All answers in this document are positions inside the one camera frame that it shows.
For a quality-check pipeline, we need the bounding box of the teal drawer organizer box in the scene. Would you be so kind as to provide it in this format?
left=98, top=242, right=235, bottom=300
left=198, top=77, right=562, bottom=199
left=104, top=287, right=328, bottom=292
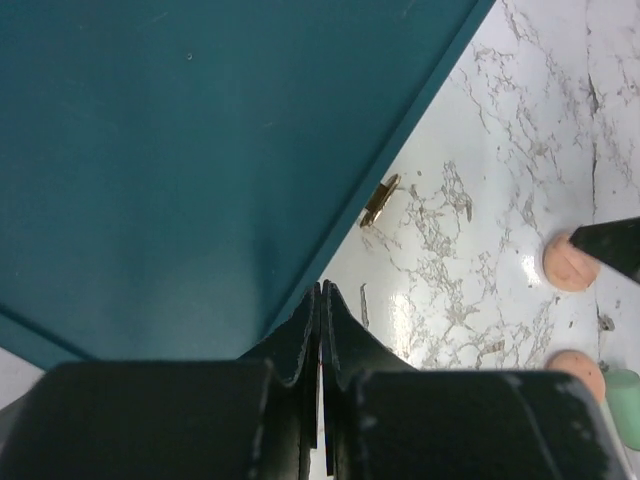
left=1, top=1, right=491, bottom=369

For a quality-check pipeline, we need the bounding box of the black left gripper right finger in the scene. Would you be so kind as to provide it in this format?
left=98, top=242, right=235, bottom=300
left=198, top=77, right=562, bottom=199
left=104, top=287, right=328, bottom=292
left=319, top=282, right=627, bottom=479

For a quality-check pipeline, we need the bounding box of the peach makeup sponge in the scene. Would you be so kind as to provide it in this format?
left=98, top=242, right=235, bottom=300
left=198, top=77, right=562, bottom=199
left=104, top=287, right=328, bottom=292
left=545, top=350, right=606, bottom=404
left=542, top=232, right=600, bottom=293

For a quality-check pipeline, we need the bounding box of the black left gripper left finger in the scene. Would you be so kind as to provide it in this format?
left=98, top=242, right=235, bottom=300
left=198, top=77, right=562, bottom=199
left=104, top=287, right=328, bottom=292
left=1, top=287, right=320, bottom=479

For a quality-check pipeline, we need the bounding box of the mint green tube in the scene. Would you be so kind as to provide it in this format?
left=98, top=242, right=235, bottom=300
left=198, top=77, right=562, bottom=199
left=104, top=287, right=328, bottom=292
left=601, top=363, right=639, bottom=451

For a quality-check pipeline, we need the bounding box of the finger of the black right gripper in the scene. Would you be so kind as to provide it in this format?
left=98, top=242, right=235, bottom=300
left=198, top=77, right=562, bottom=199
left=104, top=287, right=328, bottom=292
left=570, top=217, right=640, bottom=284

